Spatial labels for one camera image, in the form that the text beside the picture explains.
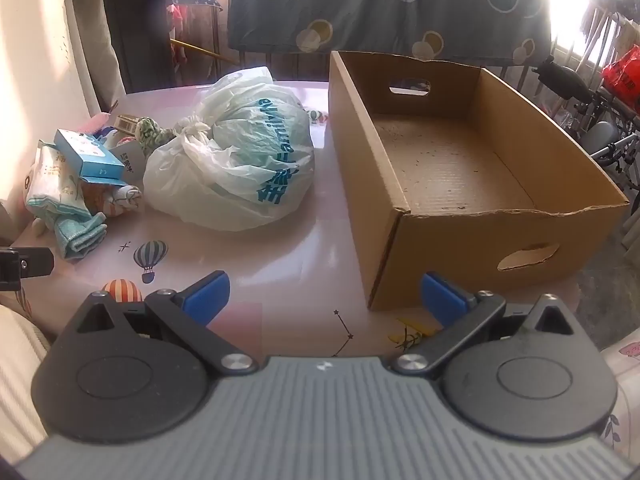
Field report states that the dark curtain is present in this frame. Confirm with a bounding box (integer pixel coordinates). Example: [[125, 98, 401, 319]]
[[95, 0, 177, 93]]

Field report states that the orange striped towel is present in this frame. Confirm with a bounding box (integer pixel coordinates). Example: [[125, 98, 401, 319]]
[[80, 180, 144, 218]]

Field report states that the clothes drying rack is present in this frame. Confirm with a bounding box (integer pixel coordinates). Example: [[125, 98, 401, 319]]
[[577, 0, 640, 66]]

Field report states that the black bicycle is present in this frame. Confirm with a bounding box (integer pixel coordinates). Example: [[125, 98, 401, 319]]
[[532, 55, 640, 188]]

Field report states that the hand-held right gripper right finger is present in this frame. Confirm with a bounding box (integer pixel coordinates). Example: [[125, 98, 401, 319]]
[[392, 272, 578, 375]]

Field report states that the pink plush toy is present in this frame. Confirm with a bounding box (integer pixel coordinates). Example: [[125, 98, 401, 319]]
[[75, 111, 119, 136]]

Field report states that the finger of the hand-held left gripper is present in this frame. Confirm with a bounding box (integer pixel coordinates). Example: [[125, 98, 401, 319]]
[[0, 247, 55, 291]]

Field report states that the floral printed sheet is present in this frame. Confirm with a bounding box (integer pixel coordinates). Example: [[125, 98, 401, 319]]
[[600, 340, 640, 458]]

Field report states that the blue circle printed blanket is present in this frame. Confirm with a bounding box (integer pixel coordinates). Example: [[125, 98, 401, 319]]
[[227, 0, 553, 67]]

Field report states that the red plastic bag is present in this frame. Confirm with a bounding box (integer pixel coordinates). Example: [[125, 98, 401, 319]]
[[600, 45, 640, 102]]

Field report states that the yellow stick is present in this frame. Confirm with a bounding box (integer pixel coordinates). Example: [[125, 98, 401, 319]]
[[170, 37, 236, 64]]

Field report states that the white blue wipes packet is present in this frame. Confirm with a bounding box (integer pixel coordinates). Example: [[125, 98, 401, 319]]
[[25, 145, 86, 211]]

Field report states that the teal towel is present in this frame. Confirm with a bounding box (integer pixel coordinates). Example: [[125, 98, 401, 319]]
[[52, 211, 108, 261]]

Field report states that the white ribbed cloth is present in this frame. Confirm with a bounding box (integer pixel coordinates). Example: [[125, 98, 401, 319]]
[[0, 305, 56, 461]]

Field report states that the brown cardboard box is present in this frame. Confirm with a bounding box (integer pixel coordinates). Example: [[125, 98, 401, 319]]
[[327, 50, 631, 311]]

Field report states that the white plastic bag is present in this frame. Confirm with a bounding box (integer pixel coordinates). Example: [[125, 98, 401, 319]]
[[142, 66, 316, 233]]

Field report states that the green white scrunchie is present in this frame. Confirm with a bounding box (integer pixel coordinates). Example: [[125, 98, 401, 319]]
[[135, 116, 174, 157]]

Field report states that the small blue carton box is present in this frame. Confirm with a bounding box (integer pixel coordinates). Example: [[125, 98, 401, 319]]
[[52, 128, 126, 183]]

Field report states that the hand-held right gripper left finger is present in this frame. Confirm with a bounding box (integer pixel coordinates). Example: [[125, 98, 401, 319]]
[[62, 270, 259, 376]]

